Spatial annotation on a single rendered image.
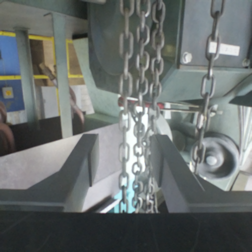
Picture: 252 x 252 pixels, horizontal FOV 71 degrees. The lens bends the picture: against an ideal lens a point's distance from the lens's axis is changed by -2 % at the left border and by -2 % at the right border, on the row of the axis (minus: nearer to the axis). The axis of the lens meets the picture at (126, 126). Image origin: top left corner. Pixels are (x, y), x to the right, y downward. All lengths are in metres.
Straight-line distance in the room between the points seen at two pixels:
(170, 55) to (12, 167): 0.58
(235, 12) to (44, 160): 0.69
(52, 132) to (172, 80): 0.89
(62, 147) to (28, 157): 0.13
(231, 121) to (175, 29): 1.04
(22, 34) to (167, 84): 0.82
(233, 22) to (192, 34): 0.11
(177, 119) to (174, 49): 1.13
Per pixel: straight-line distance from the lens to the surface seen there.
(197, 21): 0.35
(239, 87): 0.56
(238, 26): 0.44
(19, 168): 0.71
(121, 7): 0.24
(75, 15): 0.77
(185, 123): 1.41
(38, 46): 3.95
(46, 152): 0.73
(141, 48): 0.28
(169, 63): 0.33
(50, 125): 1.11
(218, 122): 1.33
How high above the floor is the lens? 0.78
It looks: 17 degrees up
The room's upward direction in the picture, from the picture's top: 179 degrees counter-clockwise
